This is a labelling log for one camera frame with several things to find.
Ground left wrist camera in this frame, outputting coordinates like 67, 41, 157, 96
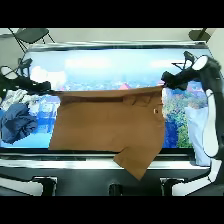
15, 57, 34, 78

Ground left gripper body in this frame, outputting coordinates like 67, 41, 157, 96
27, 79, 53, 96

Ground dark blue garment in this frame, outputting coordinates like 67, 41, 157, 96
0, 102, 40, 145

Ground brown shirt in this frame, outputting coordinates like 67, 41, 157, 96
47, 84, 167, 181

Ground black folding chair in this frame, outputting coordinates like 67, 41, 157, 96
7, 27, 56, 53

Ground white patterned garment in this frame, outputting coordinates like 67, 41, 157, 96
0, 88, 45, 117

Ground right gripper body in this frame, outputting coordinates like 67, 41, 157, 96
161, 70, 186, 92

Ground pale blue garment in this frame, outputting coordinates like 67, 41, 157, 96
184, 104, 213, 167

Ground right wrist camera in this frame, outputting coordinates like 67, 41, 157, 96
171, 50, 196, 71

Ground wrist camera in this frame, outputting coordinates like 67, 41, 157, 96
15, 57, 34, 78
171, 50, 196, 71

